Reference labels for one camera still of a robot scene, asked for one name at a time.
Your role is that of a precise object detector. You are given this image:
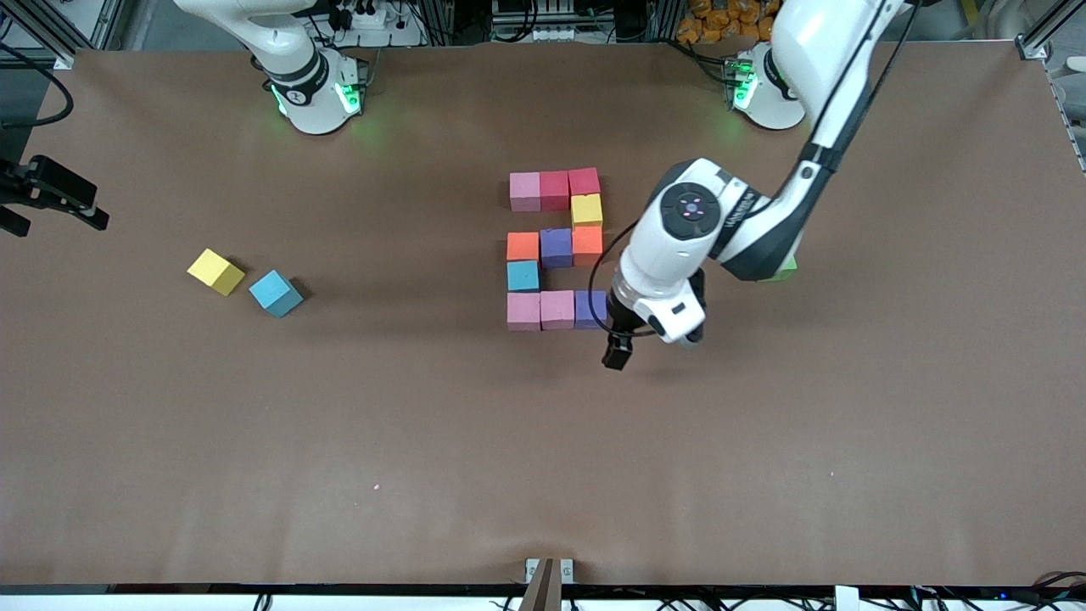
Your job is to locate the purple foam cube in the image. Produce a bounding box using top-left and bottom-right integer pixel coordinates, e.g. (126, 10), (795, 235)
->
(540, 227), (574, 270)
(574, 290), (609, 331)

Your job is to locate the pink foam cube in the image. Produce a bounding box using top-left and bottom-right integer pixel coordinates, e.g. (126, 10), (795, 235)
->
(540, 289), (579, 331)
(507, 293), (543, 333)
(509, 172), (544, 213)

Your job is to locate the orange foam cube notched corner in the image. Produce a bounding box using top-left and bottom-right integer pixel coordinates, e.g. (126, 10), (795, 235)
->
(572, 226), (605, 267)

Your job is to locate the pile of orange objects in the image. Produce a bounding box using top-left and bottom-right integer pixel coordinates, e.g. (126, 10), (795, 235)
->
(675, 0), (786, 45)

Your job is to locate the white rack device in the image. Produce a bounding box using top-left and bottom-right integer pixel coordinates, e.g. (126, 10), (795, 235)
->
(488, 0), (595, 43)

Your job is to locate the brown table cover sheet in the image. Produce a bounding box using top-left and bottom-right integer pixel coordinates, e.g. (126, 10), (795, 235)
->
(0, 41), (1086, 588)

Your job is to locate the white power strip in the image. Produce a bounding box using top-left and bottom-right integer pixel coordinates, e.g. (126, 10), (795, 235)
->
(327, 0), (423, 48)

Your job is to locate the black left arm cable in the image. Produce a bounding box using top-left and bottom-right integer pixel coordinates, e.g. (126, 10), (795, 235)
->
(588, 0), (921, 340)

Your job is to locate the aluminium frame profile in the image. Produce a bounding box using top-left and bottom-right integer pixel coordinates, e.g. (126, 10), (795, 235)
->
(0, 0), (128, 70)
(1014, 0), (1086, 62)

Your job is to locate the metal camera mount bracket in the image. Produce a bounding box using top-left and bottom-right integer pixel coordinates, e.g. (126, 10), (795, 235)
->
(524, 558), (575, 611)

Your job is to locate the white table frame rail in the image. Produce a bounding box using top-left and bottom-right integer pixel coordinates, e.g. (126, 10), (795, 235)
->
(0, 586), (1086, 611)

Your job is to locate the black cable bundle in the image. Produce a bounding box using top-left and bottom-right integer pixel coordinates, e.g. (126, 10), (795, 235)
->
(891, 571), (1086, 611)

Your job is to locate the metal table side rail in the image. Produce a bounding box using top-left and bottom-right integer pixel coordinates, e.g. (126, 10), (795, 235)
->
(1050, 68), (1086, 175)

